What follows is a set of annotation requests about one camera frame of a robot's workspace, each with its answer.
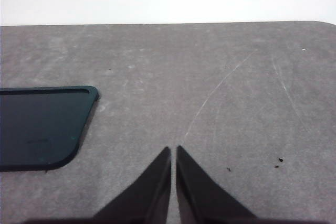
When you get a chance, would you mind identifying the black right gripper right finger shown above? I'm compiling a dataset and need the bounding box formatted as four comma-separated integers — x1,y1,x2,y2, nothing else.
175,145,259,222

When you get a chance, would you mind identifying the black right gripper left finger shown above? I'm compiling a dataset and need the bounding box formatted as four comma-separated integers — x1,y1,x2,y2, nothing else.
90,146,172,222

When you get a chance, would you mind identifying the dark green rectangular tray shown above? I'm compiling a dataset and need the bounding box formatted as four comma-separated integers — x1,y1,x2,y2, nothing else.
0,85,100,173

